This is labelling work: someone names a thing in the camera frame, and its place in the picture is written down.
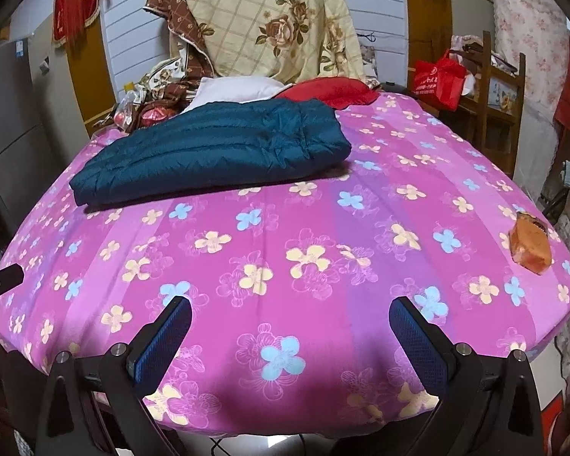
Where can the pink floral curtain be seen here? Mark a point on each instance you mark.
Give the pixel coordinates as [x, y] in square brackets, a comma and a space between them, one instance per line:
[527, 57]

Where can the wooden chair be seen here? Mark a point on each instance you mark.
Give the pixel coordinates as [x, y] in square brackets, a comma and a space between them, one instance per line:
[496, 104]

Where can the teal padded jacket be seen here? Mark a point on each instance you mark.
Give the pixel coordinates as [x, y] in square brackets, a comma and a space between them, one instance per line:
[209, 152]

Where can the red tasselled hanging decoration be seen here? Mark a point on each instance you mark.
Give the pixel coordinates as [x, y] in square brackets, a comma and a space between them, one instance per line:
[76, 4]

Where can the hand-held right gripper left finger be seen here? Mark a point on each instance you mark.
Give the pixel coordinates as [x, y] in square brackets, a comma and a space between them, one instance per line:
[164, 337]

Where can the pink floral bed sheet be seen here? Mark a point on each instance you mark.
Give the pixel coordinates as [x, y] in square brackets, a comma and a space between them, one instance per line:
[313, 228]

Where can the orange packet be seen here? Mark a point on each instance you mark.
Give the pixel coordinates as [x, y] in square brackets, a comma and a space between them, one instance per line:
[532, 244]

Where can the clear plastic bottle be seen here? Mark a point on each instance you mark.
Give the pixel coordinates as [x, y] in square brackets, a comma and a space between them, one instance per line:
[126, 104]

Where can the grey refrigerator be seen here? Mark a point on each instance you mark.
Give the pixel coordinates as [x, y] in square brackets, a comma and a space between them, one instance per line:
[23, 128]

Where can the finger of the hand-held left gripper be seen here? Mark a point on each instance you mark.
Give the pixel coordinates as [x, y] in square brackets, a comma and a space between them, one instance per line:
[2, 282]

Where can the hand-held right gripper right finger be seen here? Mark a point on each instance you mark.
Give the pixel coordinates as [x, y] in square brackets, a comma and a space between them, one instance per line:
[420, 342]

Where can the red shopping bag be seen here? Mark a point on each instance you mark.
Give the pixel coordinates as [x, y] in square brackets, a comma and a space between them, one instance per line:
[439, 80]

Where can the white pillow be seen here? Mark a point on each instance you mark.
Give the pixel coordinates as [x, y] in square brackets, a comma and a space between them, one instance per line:
[232, 90]

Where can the cream floral quilt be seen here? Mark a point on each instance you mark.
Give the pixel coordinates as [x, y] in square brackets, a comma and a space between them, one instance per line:
[266, 19]

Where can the pink shiny packet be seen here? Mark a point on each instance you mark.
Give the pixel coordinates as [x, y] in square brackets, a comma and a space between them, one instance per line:
[156, 116]

